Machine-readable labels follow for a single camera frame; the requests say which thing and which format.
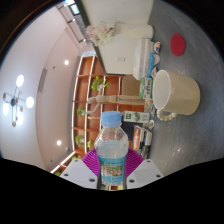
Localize tall green white carton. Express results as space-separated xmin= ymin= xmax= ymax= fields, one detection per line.
xmin=123 ymin=111 xmax=151 ymax=124

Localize wooden artist mannequin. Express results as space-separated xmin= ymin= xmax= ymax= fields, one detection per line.
xmin=83 ymin=94 xmax=148 ymax=118

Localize white book stack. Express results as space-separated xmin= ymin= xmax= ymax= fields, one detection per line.
xmin=132 ymin=38 xmax=156 ymax=80

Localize cream mug with beaded handle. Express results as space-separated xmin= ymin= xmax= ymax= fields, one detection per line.
xmin=151 ymin=69 xmax=202 ymax=122

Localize white jug vase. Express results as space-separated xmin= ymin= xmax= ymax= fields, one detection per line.
xmin=114 ymin=21 xmax=154 ymax=39

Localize dark office chair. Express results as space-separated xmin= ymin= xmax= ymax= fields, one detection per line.
xmin=121 ymin=121 xmax=139 ymax=149

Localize ceiling air vent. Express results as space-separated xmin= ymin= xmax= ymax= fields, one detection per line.
xmin=37 ymin=68 xmax=48 ymax=93

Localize dark book stack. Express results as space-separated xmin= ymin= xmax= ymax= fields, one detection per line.
xmin=133 ymin=124 xmax=154 ymax=158

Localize ceiling chandelier with round lamps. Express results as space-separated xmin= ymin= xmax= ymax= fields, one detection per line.
xmin=1 ymin=74 xmax=35 ymax=128

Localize window with grey curtain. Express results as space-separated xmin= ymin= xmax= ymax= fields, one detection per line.
xmin=56 ymin=0 xmax=89 ymax=43

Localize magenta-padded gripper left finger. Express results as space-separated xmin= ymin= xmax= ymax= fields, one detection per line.
xmin=59 ymin=148 xmax=102 ymax=190

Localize flat round red coaster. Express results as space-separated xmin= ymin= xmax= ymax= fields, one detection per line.
xmin=169 ymin=32 xmax=186 ymax=57

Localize wooden bookshelf unit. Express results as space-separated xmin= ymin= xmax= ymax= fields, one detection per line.
xmin=49 ymin=53 xmax=148 ymax=176

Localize clear water bottle blue cap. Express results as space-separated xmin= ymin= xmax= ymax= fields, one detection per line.
xmin=94 ymin=110 xmax=130 ymax=191

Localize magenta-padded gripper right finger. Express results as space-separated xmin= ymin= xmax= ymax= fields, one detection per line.
xmin=124 ymin=148 xmax=164 ymax=190

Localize recessed ceiling lights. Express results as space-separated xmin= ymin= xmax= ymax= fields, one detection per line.
xmin=54 ymin=59 xmax=71 ymax=148

